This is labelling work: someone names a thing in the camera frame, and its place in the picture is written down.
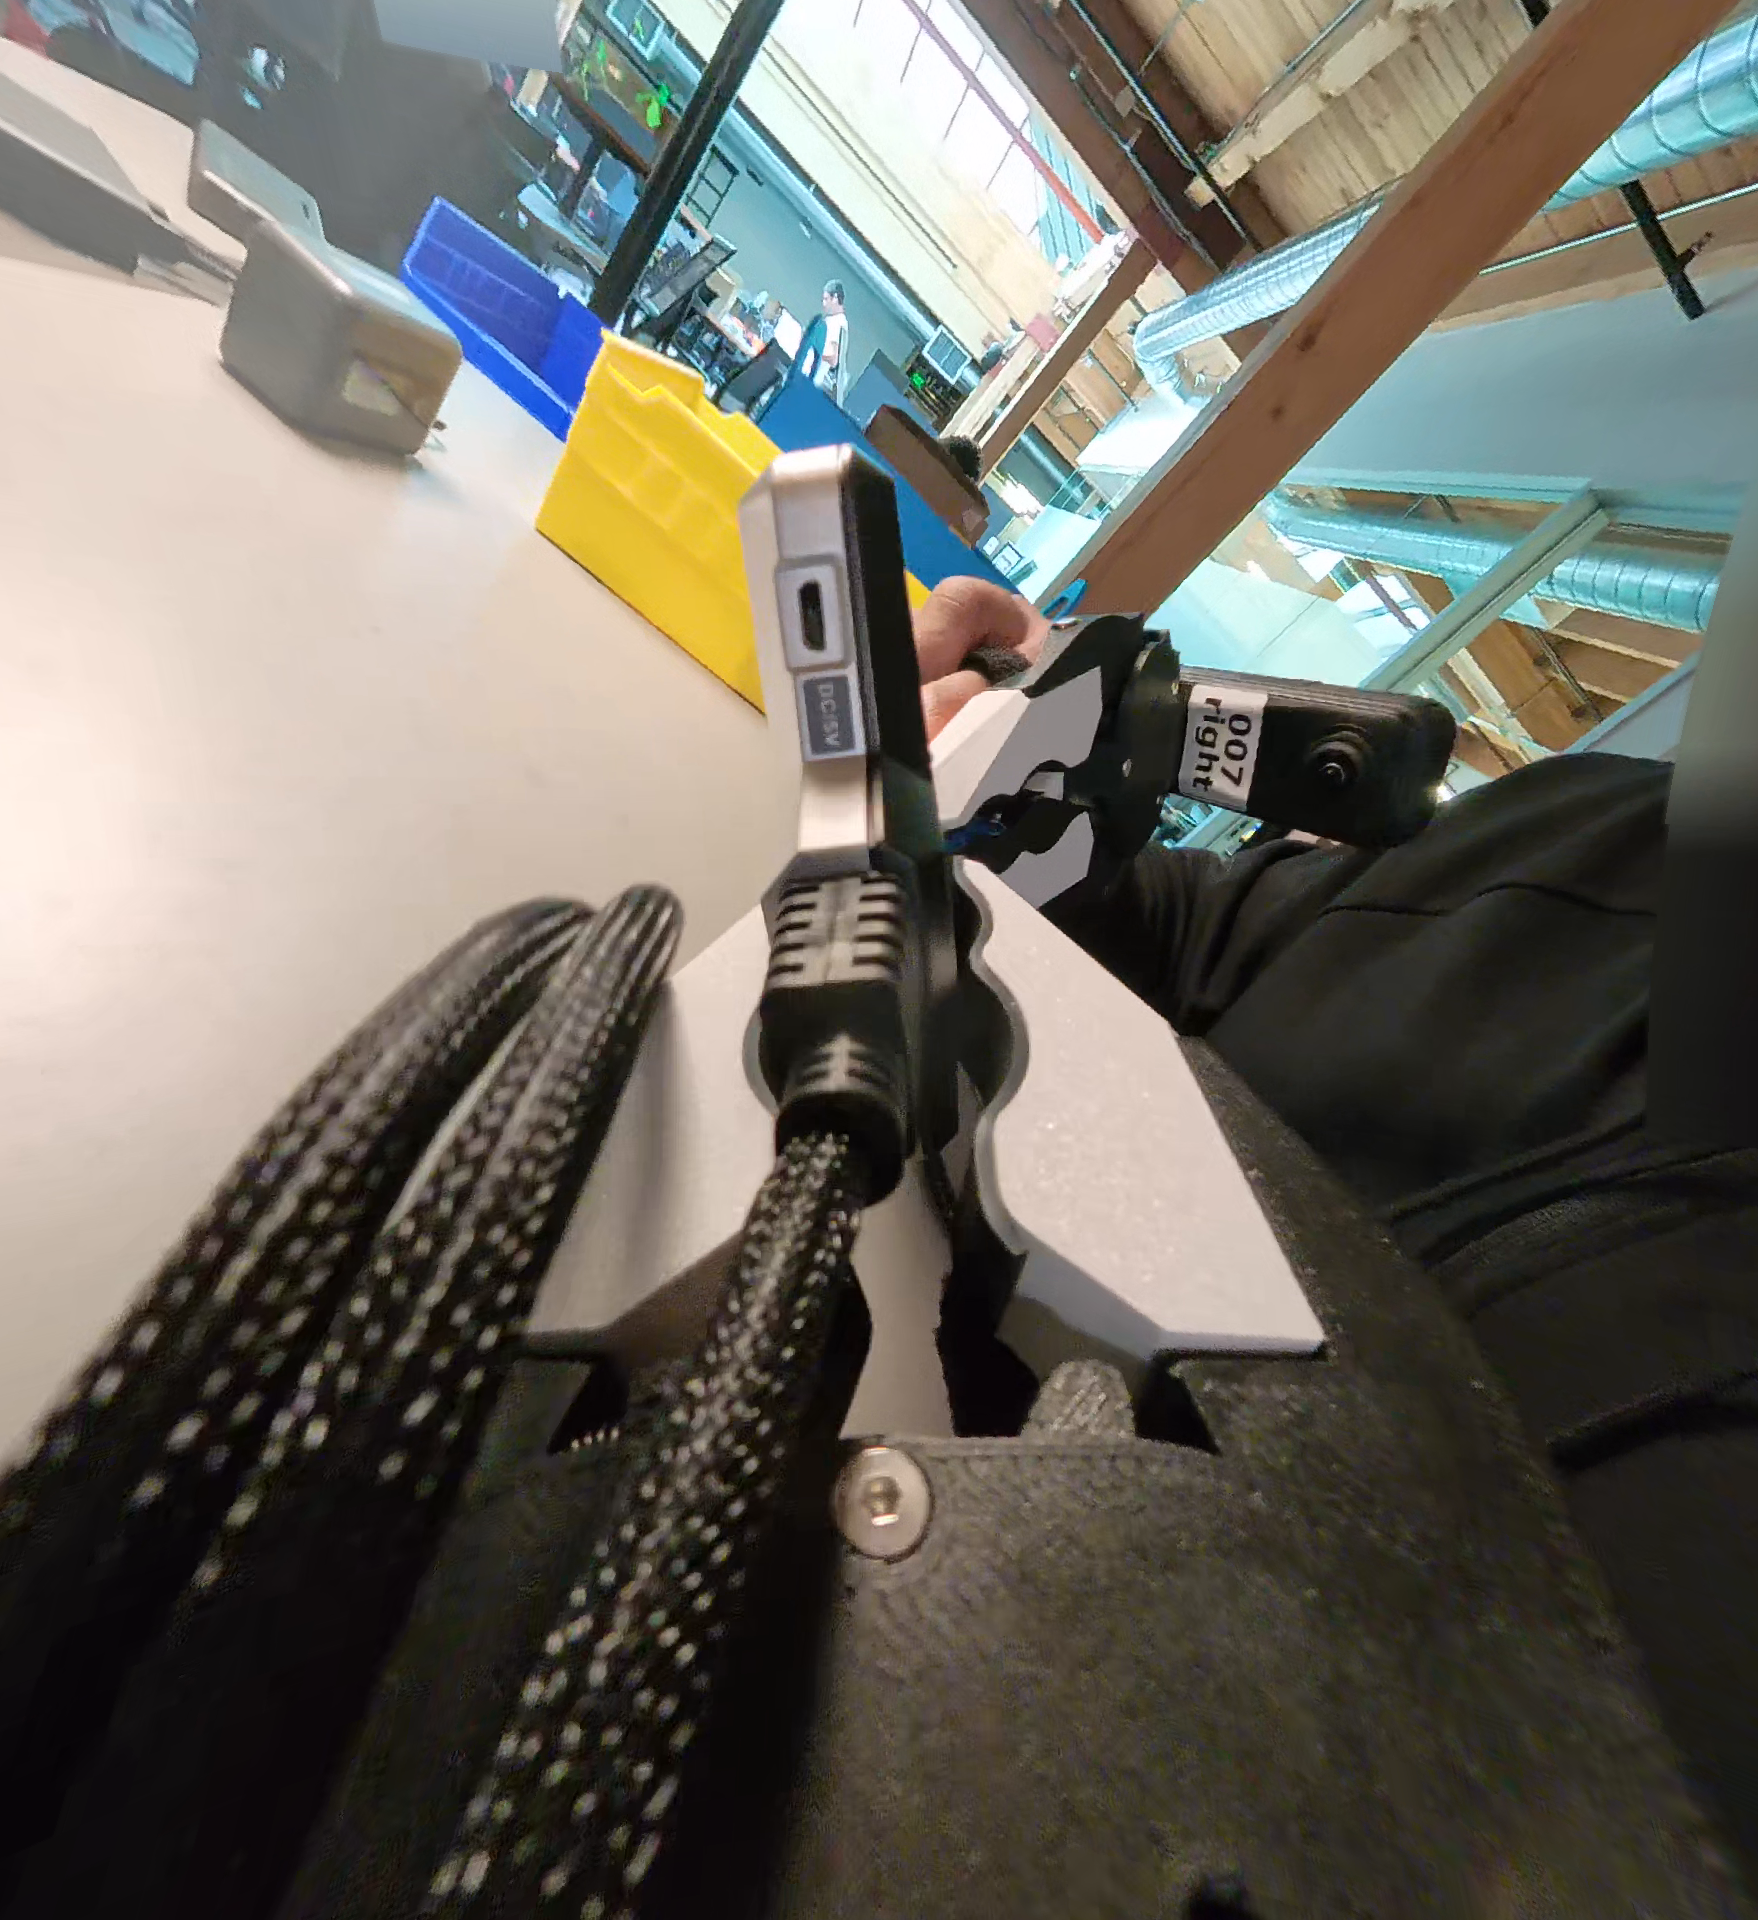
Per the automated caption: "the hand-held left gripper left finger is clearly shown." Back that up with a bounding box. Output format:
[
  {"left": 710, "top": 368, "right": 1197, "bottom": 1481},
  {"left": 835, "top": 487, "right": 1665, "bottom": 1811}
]
[{"left": 526, "top": 905, "right": 767, "bottom": 1352}]

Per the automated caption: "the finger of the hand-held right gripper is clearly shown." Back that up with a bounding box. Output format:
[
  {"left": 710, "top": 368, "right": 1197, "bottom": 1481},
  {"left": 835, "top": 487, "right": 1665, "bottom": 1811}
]
[
  {"left": 966, "top": 660, "right": 1117, "bottom": 822},
  {"left": 947, "top": 814, "right": 1111, "bottom": 913}
]

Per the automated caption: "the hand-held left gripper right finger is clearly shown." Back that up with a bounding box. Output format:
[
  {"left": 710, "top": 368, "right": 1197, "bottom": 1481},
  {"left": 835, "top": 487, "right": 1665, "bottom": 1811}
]
[{"left": 902, "top": 857, "right": 1330, "bottom": 1424}]

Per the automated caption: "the black braided switch cable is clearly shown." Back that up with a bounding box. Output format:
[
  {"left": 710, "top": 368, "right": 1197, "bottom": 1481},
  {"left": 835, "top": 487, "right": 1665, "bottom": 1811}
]
[{"left": 0, "top": 867, "right": 916, "bottom": 1920}]

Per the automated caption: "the black hdmi switch box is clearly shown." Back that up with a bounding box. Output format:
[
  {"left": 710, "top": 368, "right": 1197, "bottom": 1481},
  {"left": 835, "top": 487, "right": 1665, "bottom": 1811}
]
[{"left": 735, "top": 441, "right": 959, "bottom": 876}]

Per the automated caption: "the yellow plastic bin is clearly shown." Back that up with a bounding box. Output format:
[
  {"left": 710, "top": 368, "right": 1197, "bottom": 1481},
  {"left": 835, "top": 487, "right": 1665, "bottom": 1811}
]
[{"left": 534, "top": 331, "right": 944, "bottom": 714}]

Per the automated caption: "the person's right hand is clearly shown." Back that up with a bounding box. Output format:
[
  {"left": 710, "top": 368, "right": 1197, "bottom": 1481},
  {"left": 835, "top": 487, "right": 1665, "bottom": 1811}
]
[{"left": 918, "top": 576, "right": 1049, "bottom": 741}]

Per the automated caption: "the person's black jacket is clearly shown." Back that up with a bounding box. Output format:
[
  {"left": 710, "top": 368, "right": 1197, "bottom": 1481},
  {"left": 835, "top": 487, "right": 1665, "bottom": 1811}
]
[{"left": 1111, "top": 750, "right": 1758, "bottom": 1920}]

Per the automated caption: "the wooden support beam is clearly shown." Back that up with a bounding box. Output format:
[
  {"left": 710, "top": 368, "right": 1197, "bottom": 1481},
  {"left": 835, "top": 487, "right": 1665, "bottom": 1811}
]
[{"left": 1074, "top": 0, "right": 1742, "bottom": 615}]

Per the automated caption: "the black pole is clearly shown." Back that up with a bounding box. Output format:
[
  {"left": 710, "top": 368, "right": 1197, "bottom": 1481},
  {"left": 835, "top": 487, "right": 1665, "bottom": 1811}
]
[{"left": 587, "top": 0, "right": 791, "bottom": 323}]

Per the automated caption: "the blue plastic bin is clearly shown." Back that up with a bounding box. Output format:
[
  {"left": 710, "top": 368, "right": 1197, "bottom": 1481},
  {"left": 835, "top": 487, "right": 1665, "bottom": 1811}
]
[{"left": 401, "top": 196, "right": 615, "bottom": 438}]

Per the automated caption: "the pale grey box device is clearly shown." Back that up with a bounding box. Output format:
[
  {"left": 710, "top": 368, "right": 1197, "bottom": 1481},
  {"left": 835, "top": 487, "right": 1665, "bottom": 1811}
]
[{"left": 219, "top": 215, "right": 465, "bottom": 455}]

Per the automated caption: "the grey slab device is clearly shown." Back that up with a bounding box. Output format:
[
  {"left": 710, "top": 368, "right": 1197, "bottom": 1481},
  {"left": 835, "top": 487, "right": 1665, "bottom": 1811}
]
[{"left": 186, "top": 116, "right": 330, "bottom": 247}]

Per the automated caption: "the grey flat panel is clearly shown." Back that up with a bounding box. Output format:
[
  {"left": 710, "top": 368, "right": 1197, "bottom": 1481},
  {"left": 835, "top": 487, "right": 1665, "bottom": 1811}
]
[{"left": 0, "top": 15, "right": 243, "bottom": 301}]

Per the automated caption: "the silver ventilation duct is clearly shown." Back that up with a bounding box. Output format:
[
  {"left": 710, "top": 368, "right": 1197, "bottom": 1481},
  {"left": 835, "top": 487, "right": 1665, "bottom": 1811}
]
[
  {"left": 1134, "top": 0, "right": 1758, "bottom": 376},
  {"left": 1261, "top": 493, "right": 1721, "bottom": 631}
]

